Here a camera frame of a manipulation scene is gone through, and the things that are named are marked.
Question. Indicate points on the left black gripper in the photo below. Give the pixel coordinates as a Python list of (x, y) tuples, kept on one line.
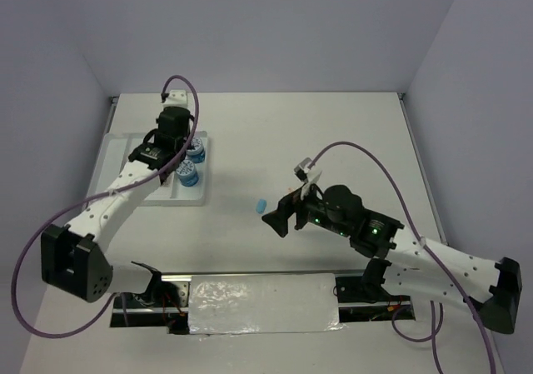
[(188, 133)]

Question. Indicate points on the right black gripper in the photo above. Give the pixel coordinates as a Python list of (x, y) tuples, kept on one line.
[(277, 219)]

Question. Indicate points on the light blue highlighter cap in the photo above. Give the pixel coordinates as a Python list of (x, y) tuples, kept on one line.
[(261, 206)]

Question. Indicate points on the blue paint jar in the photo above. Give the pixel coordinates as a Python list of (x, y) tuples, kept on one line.
[(196, 151), (186, 173)]

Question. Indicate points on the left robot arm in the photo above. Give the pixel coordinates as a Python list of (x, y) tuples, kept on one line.
[(73, 257)]

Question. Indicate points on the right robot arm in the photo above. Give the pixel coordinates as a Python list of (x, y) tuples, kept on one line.
[(401, 264)]

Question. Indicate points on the white divided plastic tray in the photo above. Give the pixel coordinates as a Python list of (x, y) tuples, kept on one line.
[(113, 155)]

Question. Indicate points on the silver foil panel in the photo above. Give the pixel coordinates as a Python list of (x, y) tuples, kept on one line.
[(257, 304)]

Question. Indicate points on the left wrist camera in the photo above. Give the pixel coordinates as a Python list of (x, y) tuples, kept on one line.
[(175, 98)]

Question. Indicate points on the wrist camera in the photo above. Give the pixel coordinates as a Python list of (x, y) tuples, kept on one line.
[(308, 174), (175, 98)]

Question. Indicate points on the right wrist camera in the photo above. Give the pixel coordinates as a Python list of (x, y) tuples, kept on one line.
[(308, 174)]

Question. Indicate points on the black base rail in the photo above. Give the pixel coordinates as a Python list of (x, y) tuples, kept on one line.
[(170, 313)]

